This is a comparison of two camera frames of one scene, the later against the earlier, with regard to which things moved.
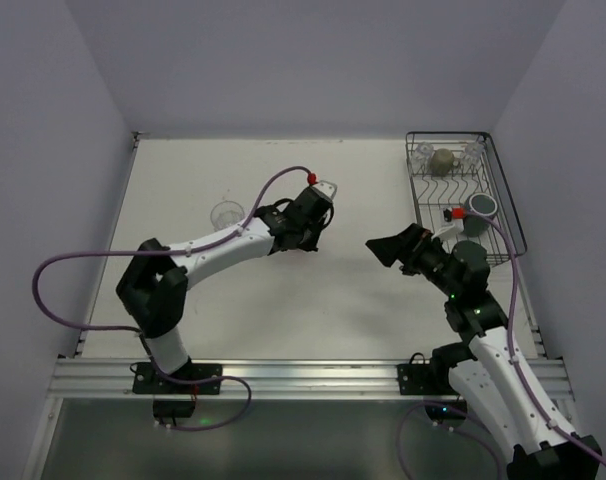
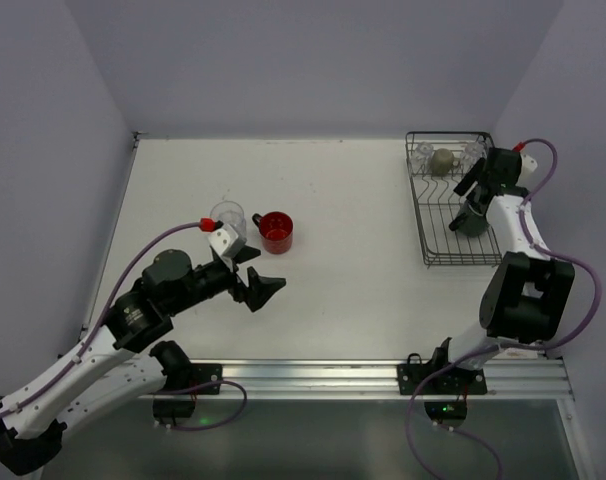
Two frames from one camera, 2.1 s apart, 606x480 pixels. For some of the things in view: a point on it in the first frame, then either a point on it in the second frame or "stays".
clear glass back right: (471, 155) stays
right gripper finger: (396, 248) to (471, 178)
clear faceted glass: (226, 213) stays
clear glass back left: (421, 158) stays
